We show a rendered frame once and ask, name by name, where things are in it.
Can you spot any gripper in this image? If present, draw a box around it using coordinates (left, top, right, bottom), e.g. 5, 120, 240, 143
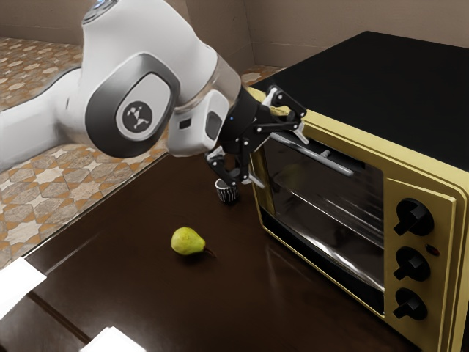
204, 84, 310, 190

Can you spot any small black striped cup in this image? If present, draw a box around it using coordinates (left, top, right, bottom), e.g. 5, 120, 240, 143
214, 178, 241, 204

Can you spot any yellow toaster oven black top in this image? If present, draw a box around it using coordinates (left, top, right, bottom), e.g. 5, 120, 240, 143
245, 30, 469, 352

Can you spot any green pear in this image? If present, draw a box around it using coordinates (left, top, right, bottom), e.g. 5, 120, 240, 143
170, 226, 218, 258

